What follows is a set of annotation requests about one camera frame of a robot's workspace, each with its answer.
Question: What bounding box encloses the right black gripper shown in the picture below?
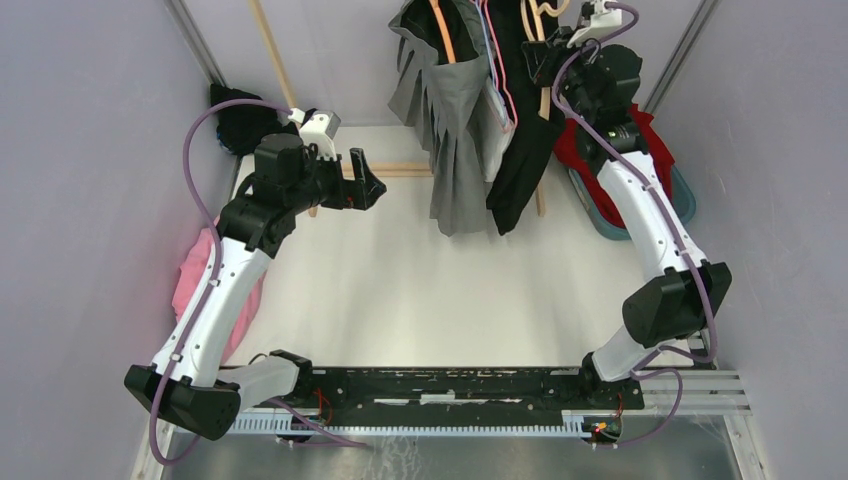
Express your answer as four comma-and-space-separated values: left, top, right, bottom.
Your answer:
524, 24, 600, 122

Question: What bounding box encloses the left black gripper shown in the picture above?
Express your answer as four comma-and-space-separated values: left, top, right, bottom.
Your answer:
286, 145, 385, 214

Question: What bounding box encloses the wooden clothes rack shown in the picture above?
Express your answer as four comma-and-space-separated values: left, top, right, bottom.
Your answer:
246, 0, 551, 219

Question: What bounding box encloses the wooden hanger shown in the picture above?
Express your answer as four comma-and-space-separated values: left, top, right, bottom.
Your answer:
520, 0, 570, 120

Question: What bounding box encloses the pink wire hanger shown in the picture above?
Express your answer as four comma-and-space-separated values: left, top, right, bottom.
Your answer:
481, 1, 518, 129

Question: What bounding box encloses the black garment corner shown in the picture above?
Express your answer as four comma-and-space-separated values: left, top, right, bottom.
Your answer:
486, 1, 565, 235
216, 105, 298, 156

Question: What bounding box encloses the grey garment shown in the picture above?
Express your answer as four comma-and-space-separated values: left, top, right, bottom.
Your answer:
388, 1, 489, 236

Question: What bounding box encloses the orange plastic hanger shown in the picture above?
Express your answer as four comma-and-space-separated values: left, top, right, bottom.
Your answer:
428, 0, 457, 64

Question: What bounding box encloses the white skirt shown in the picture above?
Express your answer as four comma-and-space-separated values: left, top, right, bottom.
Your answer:
473, 80, 514, 183

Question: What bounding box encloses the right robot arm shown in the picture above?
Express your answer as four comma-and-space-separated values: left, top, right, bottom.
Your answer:
521, 27, 732, 408

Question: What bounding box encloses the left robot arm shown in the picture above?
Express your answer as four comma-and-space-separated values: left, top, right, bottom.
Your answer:
124, 133, 387, 440

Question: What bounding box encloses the red garment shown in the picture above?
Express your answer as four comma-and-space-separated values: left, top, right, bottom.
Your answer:
554, 103, 675, 229

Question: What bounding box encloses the teal laundry basket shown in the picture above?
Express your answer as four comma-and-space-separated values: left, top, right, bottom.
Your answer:
566, 166, 697, 241

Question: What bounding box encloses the pink garment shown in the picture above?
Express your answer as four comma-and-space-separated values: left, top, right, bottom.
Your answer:
168, 228, 268, 371

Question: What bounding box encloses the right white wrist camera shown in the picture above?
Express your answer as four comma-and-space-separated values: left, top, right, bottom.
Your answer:
567, 1, 627, 48

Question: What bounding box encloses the blue wire hanger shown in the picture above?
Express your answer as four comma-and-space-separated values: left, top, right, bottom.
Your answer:
471, 0, 511, 131

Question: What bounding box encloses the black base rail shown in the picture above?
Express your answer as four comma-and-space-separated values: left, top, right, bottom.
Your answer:
282, 367, 645, 427

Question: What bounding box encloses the white cable duct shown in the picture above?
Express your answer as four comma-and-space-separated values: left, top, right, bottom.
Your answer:
228, 408, 600, 439

